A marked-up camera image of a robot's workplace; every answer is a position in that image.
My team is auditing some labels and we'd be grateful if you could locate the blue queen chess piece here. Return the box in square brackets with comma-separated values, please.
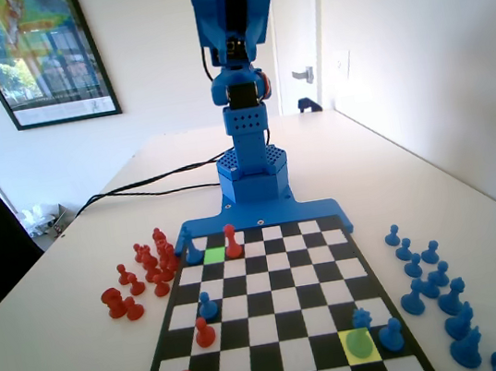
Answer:
[344, 305, 380, 361]

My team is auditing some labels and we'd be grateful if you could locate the red queen chess piece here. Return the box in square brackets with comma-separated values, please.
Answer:
[220, 222, 244, 260]

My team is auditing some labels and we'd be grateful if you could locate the blue king chess piece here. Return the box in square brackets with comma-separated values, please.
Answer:
[178, 224, 203, 267]

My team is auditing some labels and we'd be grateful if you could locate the blue pawn chess piece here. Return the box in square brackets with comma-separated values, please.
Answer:
[382, 222, 403, 249]
[418, 273, 442, 301]
[418, 238, 442, 266]
[375, 315, 407, 356]
[393, 236, 416, 263]
[196, 289, 222, 324]
[397, 278, 429, 318]
[402, 252, 426, 280]

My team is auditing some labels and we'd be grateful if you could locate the blue knight chess piece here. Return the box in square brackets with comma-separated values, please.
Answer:
[446, 326, 487, 371]
[442, 300, 478, 343]

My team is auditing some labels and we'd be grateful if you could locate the white door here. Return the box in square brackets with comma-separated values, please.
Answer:
[264, 0, 341, 119]

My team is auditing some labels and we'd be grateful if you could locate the small blue printed part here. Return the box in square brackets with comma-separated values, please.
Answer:
[296, 95, 323, 116]

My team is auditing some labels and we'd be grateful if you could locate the black framed poster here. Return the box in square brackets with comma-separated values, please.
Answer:
[0, 0, 125, 136]

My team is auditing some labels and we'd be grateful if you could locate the white crumpled paper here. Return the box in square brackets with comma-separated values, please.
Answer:
[18, 200, 61, 238]

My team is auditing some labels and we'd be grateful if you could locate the black and white chessboard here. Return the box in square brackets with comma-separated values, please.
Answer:
[107, 202, 440, 371]

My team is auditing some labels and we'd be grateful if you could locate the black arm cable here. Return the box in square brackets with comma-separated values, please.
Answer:
[199, 43, 218, 85]

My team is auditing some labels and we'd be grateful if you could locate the silver door handle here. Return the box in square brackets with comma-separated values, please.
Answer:
[290, 65, 316, 85]

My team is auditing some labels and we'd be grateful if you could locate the black table cable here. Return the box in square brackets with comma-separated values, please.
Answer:
[90, 174, 222, 207]
[69, 150, 237, 218]

